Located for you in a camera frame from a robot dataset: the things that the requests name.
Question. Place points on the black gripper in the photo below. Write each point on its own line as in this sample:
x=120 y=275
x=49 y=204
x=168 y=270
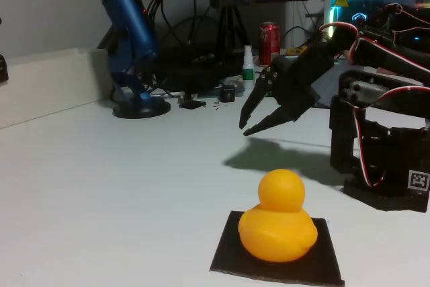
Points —
x=288 y=90

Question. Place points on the yellow rubber duck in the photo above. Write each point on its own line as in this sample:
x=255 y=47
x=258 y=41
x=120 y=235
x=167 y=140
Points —
x=277 y=233

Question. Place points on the black square mat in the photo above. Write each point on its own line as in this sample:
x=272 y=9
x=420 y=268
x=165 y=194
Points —
x=228 y=253

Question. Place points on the grey flat pouch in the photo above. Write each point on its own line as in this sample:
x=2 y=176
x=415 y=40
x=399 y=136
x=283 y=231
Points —
x=239 y=85

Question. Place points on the white spray bottle green label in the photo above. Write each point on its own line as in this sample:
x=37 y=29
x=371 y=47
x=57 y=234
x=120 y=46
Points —
x=248 y=75

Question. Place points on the small black cube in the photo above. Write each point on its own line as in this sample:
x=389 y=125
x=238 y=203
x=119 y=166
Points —
x=227 y=93

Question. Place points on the yellow hand tool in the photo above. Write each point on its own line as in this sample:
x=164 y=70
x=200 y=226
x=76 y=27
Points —
x=295 y=51

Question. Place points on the red cola can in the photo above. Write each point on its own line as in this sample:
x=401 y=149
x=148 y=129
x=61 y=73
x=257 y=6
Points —
x=268 y=41

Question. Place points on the grey flat tablet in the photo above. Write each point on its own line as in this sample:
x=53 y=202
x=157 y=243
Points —
x=327 y=82

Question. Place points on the black desktop equipment pile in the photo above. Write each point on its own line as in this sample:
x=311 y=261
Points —
x=188 y=75

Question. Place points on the black tripod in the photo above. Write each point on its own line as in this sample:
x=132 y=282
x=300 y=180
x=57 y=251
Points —
x=228 y=14

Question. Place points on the glass-sided computer case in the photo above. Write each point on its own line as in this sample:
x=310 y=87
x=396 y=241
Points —
x=346 y=11

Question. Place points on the blue desktop microphone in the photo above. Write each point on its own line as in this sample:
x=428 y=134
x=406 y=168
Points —
x=131 y=21

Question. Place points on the black-white fiducial tag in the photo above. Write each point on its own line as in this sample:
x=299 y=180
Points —
x=419 y=180

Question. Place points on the white raised ledge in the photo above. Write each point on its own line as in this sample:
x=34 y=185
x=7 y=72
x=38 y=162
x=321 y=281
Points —
x=50 y=78

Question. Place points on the black oblong case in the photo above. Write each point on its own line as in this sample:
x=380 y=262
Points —
x=2 y=70

